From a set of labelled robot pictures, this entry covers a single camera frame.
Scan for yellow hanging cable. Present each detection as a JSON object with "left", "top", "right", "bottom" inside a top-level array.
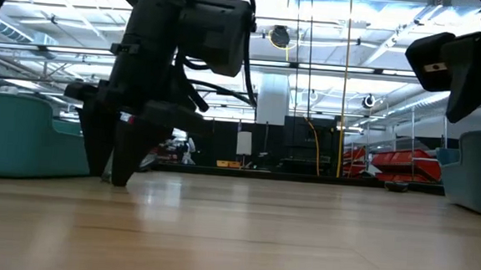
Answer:
[{"left": 336, "top": 0, "right": 355, "bottom": 179}]

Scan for teal plastic tray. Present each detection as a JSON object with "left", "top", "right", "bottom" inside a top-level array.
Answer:
[
  {"left": 432, "top": 124, "right": 481, "bottom": 217},
  {"left": 0, "top": 91, "right": 95, "bottom": 185}
]

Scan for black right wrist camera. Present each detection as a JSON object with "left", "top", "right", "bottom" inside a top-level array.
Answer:
[{"left": 403, "top": 28, "right": 457, "bottom": 94}]

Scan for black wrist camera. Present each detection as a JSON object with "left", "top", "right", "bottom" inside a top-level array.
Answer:
[
  {"left": 403, "top": 28, "right": 457, "bottom": 94},
  {"left": 175, "top": 0, "right": 256, "bottom": 79}
]

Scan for white sign board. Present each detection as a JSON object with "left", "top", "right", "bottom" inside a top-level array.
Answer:
[{"left": 235, "top": 130, "right": 254, "bottom": 156}]

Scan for ceiling cable reel yellow cord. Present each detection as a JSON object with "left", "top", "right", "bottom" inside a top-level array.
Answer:
[{"left": 267, "top": 23, "right": 293, "bottom": 51}]

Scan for black equipment cabinet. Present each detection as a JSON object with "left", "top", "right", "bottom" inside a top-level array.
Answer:
[{"left": 280, "top": 115, "right": 339, "bottom": 176}]

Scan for white machine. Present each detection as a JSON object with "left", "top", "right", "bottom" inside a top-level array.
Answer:
[{"left": 171, "top": 129, "right": 199, "bottom": 166}]

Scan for yellow box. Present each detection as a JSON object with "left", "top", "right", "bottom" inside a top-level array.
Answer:
[{"left": 215, "top": 159, "right": 242, "bottom": 170}]

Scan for red storage bin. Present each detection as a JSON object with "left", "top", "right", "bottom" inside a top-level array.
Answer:
[
  {"left": 370, "top": 145, "right": 433, "bottom": 169},
  {"left": 374, "top": 158, "right": 443, "bottom": 185},
  {"left": 341, "top": 145, "right": 368, "bottom": 178}
]

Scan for orange hanging cable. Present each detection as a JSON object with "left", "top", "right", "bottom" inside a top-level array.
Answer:
[{"left": 299, "top": 115, "right": 324, "bottom": 176}]

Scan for black metal table frame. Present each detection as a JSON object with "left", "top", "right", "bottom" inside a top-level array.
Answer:
[{"left": 149, "top": 161, "right": 447, "bottom": 196}]

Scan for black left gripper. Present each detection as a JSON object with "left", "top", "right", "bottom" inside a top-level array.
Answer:
[{"left": 58, "top": 0, "right": 215, "bottom": 192}]

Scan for white column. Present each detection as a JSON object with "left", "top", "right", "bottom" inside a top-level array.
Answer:
[{"left": 255, "top": 72, "right": 291, "bottom": 127}]

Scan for black partition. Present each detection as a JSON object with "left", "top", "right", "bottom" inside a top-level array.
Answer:
[{"left": 196, "top": 118, "right": 286, "bottom": 172}]

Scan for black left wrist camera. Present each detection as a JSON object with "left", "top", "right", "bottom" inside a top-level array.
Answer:
[{"left": 175, "top": 0, "right": 256, "bottom": 79}]

